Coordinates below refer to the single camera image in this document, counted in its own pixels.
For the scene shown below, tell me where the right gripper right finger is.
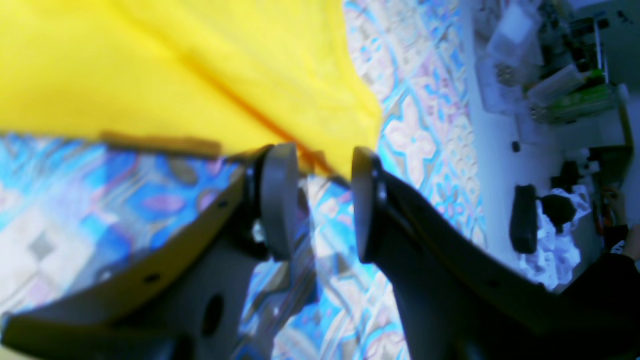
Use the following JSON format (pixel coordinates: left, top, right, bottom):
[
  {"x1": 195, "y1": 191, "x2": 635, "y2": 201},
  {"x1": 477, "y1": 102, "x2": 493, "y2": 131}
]
[{"x1": 351, "y1": 146, "x2": 639, "y2": 360}]

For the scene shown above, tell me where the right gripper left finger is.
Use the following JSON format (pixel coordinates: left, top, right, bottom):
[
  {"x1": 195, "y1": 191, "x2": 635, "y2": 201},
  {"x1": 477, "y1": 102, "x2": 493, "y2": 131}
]
[{"x1": 1, "y1": 143, "x2": 298, "y2": 360}]

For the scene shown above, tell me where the yellow T-shirt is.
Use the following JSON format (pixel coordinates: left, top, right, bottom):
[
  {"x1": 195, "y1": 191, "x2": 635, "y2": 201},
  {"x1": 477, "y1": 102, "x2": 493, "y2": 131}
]
[{"x1": 0, "y1": 0, "x2": 383, "y2": 178}]

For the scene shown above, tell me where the black office chair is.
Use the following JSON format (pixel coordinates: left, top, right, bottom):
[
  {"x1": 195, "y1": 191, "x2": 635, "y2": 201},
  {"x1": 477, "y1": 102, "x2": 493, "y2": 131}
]
[{"x1": 509, "y1": 184, "x2": 578, "y2": 255}]

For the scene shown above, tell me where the patterned blue tile tablecloth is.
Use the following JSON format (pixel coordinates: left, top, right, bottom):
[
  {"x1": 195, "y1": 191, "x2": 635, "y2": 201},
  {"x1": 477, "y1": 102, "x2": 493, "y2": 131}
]
[{"x1": 1, "y1": 0, "x2": 487, "y2": 360}]

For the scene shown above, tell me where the cluttered storage shelf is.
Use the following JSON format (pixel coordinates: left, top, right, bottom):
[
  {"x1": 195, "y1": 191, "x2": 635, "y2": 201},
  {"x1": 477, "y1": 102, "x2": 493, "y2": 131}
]
[{"x1": 471, "y1": 0, "x2": 634, "y2": 125}]

